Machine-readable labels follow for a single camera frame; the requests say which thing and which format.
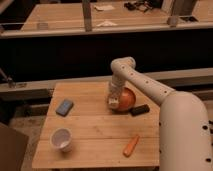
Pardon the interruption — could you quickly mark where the white plastic cup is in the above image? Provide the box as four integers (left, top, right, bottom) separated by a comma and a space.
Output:
50, 128, 72, 152

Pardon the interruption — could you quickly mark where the background wooden workbench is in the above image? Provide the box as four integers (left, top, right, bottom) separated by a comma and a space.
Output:
0, 0, 213, 38

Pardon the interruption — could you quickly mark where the white crumpled paper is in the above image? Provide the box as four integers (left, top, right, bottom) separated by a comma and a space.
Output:
97, 20, 117, 27

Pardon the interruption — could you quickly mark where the metal post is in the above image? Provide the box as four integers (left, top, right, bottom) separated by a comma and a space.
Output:
82, 0, 92, 32

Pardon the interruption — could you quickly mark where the black rectangular block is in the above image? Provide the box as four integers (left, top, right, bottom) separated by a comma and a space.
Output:
130, 104, 150, 116

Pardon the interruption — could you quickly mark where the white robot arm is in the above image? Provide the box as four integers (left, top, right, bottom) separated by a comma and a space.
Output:
108, 57, 213, 171

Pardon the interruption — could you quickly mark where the orange carrot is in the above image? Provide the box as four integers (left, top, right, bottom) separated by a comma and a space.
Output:
123, 135, 140, 157

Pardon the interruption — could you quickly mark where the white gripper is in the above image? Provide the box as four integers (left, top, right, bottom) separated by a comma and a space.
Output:
107, 82, 124, 109

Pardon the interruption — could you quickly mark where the black tools pile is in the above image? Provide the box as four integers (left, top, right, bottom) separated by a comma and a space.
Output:
124, 0, 155, 13

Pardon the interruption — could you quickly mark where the blue sponge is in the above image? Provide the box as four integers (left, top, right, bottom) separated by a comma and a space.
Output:
56, 99, 74, 117

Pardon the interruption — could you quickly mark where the wooden table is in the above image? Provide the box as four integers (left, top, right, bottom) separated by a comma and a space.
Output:
32, 82, 159, 169

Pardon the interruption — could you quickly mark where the white paper sheet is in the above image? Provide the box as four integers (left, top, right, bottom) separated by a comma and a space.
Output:
94, 5, 115, 11

